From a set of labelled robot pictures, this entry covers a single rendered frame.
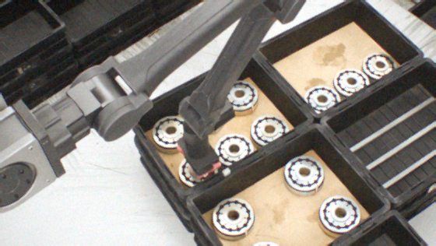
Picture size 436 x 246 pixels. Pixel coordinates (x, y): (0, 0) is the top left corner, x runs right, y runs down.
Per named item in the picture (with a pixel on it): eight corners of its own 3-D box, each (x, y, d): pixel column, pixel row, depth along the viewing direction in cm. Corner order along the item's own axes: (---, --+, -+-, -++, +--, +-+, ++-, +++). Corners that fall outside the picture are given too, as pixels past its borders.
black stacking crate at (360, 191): (254, 314, 139) (254, 299, 130) (188, 220, 154) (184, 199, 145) (383, 227, 150) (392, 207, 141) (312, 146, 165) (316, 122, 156)
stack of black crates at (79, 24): (90, 96, 263) (72, 43, 236) (56, 58, 277) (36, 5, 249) (163, 49, 277) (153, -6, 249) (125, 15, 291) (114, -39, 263)
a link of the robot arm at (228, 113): (178, 101, 134) (203, 129, 132) (218, 74, 138) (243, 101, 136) (176, 124, 145) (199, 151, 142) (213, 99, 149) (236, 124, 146)
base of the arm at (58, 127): (33, 145, 99) (10, 103, 89) (72, 119, 102) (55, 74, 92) (59, 180, 95) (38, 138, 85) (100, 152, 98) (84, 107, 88)
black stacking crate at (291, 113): (187, 219, 154) (183, 198, 145) (132, 138, 169) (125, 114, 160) (311, 145, 165) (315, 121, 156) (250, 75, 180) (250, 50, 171)
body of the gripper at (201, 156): (199, 132, 153) (197, 115, 147) (220, 162, 148) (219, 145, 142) (177, 144, 151) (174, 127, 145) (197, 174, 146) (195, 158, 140)
